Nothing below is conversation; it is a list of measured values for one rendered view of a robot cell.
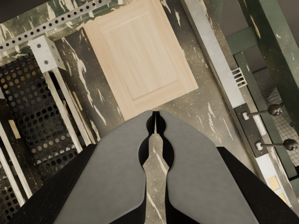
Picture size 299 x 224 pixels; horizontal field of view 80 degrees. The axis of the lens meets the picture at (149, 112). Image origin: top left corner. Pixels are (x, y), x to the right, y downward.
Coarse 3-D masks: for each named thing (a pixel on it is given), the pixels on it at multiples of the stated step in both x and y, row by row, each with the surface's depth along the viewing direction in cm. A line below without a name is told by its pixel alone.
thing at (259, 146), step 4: (284, 140) 57; (288, 140) 56; (292, 140) 55; (256, 144) 65; (260, 144) 65; (264, 144) 63; (268, 144) 62; (272, 144) 61; (276, 144) 60; (280, 144) 59; (284, 144) 56; (288, 144) 55; (292, 144) 55; (296, 144) 55; (256, 148) 66; (260, 148) 65; (288, 148) 56; (292, 148) 55; (296, 148) 55
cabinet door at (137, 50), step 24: (144, 0) 69; (96, 24) 70; (120, 24) 70; (144, 24) 70; (168, 24) 69; (96, 48) 70; (120, 48) 70; (144, 48) 70; (168, 48) 69; (120, 72) 70; (144, 72) 70; (168, 72) 70; (120, 96) 70; (144, 96) 70; (168, 96) 69
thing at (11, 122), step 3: (9, 120) 70; (12, 120) 72; (9, 123) 70; (12, 123) 71; (12, 126) 71; (15, 126) 72; (12, 129) 70; (15, 129) 71; (15, 132) 71; (18, 132) 72; (15, 135) 70; (18, 135) 72; (18, 138) 71
